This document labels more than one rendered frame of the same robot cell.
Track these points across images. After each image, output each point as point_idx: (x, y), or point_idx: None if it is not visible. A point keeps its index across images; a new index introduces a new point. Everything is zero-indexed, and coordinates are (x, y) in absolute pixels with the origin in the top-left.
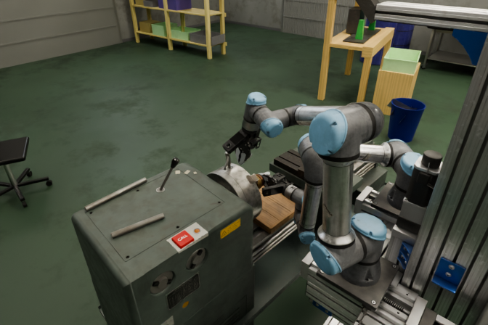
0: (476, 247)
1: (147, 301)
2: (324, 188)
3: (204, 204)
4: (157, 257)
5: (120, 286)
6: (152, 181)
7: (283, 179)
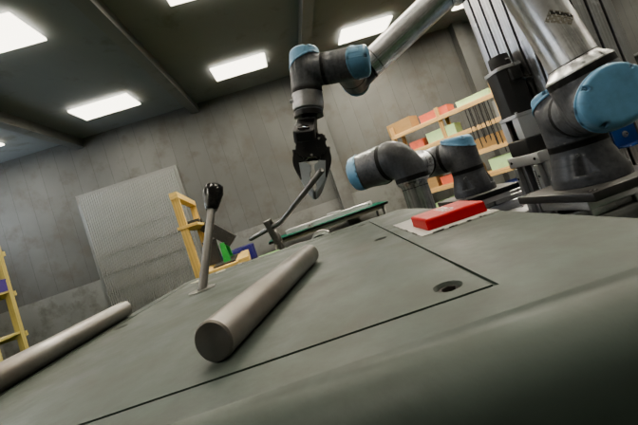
0: None
1: None
2: None
3: (347, 233)
4: (506, 227)
5: None
6: (152, 306)
7: None
